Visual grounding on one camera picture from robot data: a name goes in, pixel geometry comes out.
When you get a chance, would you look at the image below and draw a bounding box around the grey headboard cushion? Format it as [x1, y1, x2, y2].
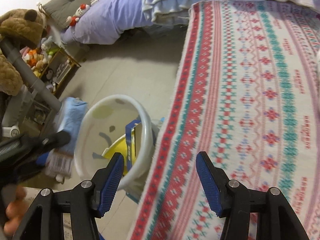
[39, 0, 91, 30]

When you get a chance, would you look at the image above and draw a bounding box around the white plastic trash basin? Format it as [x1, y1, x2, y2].
[74, 95, 157, 191]

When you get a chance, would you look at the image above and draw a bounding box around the wooden toy shelf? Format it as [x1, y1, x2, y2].
[20, 36, 81, 98]

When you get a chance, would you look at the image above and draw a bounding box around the hello kitty plush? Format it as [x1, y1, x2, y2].
[66, 4, 91, 27]

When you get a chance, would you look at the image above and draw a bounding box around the patterned woven bed mat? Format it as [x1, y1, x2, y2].
[128, 0, 319, 239]

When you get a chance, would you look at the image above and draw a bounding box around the light blue milk carton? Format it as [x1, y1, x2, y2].
[45, 97, 87, 180]

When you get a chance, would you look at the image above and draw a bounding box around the dark blue carton box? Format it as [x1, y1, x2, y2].
[125, 119, 142, 171]

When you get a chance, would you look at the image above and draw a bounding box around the lavender bed sheet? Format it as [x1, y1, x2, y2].
[61, 0, 153, 45]

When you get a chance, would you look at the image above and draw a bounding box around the yellow drink carton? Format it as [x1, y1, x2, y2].
[102, 135, 136, 176]

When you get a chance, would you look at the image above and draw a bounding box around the grey rolling stand base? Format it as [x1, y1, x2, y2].
[1, 37, 62, 138]

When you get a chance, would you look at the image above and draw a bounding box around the person's left hand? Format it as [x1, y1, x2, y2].
[3, 186, 29, 237]

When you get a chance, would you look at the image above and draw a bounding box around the brown teddy bear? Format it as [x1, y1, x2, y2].
[0, 9, 47, 96]

